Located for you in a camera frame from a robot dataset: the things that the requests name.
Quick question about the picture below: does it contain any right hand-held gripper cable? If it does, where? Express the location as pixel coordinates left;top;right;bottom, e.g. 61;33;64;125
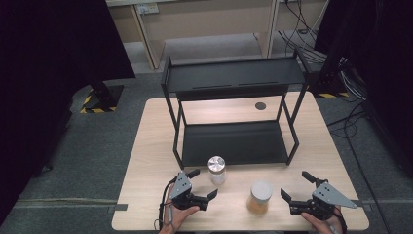
331;206;349;234

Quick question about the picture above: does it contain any stand base with hazard stripes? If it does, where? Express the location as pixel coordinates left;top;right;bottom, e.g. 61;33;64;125
307;58;351;99
79;80;125;115

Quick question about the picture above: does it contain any person's left hand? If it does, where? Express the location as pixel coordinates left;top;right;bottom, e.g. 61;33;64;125
158;185;201;234

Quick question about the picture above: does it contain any black curtain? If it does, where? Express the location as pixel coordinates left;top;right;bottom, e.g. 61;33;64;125
314;0;413;178
0;0;136;225

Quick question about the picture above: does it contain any hand-held gripper cable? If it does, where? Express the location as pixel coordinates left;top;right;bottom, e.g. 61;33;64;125
153;176;179;232
331;206;349;234

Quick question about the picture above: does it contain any bundle of floor cables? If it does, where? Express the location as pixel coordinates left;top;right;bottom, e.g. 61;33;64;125
278;0;369;101

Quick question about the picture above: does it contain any person's right hand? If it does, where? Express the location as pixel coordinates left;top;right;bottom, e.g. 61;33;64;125
300;205;345;234

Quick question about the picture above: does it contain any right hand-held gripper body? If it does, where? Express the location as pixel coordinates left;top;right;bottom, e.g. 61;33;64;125
288;177;358;221

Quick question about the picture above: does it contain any white-lid jar orange powder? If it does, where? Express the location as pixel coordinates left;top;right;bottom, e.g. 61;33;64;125
245;180;274;215

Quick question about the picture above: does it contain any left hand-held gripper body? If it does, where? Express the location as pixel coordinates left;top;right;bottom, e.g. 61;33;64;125
168;171;209;212

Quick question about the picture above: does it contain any white wall socket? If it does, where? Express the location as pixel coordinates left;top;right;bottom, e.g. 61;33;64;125
135;2;161;16

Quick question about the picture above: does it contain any black metal two-tier rack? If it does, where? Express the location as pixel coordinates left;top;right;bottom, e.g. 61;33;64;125
161;47;313;171

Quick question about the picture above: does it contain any silver-lid glass jar white powder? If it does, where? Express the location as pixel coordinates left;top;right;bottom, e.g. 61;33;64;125
207;155;227;186

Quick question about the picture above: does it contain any left hand-held gripper cable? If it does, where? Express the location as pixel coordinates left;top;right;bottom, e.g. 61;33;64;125
153;176;179;232

